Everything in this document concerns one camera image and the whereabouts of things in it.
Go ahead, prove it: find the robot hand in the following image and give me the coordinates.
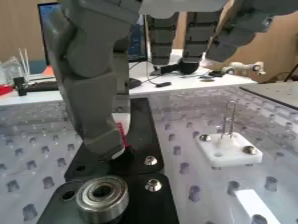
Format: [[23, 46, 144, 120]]
[[45, 0, 298, 161]]

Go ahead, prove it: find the computer monitor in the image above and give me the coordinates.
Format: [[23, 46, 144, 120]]
[[35, 2, 150, 63]]

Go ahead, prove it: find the black plate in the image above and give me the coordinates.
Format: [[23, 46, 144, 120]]
[[37, 97, 180, 224]]

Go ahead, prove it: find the white desk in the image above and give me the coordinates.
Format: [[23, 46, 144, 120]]
[[0, 49, 259, 108]]

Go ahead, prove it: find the metal screw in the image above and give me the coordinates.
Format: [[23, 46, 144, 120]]
[[143, 178, 163, 193], [142, 155, 159, 167]]

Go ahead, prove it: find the small white jointed device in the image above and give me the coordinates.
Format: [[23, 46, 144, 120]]
[[219, 60, 267, 76]]

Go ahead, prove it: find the steel ball bearing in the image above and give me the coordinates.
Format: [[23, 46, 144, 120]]
[[74, 175, 131, 224]]

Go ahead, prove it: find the small white mounting block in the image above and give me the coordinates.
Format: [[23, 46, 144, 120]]
[[194, 131, 263, 169]]

